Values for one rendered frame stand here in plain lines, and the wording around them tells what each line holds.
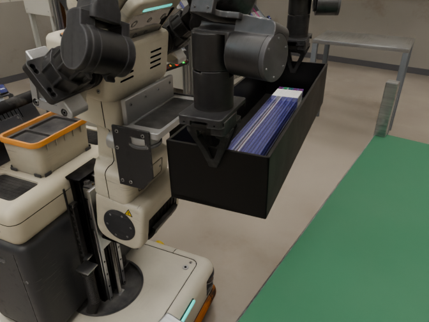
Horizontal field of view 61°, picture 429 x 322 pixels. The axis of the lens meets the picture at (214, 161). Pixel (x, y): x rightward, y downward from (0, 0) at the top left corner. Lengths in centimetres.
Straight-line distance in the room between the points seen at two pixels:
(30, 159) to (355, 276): 91
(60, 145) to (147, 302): 64
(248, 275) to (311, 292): 132
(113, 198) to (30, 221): 24
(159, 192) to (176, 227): 113
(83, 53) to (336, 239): 53
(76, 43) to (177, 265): 109
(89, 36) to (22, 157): 63
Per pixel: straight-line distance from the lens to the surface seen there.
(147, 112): 93
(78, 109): 78
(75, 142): 124
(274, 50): 45
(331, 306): 58
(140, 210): 99
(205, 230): 214
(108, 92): 84
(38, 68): 76
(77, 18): 67
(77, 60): 65
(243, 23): 47
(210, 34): 48
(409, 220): 79
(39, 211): 114
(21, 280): 126
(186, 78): 310
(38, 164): 117
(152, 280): 151
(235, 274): 190
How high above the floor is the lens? 138
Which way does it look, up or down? 30 degrees down
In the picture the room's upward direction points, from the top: straight up
